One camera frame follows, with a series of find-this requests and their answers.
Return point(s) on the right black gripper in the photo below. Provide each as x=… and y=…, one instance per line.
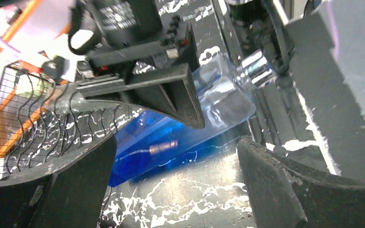
x=133, y=31

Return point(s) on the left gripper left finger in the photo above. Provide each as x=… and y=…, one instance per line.
x=66, y=192

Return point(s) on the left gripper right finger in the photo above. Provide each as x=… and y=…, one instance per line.
x=284, y=193

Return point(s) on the blue clear glass bottle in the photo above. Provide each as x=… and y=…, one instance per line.
x=225, y=94

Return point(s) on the orange wooden shelf rack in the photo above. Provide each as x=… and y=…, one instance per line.
x=27, y=29

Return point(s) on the black wire wine rack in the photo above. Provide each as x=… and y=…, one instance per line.
x=46, y=135

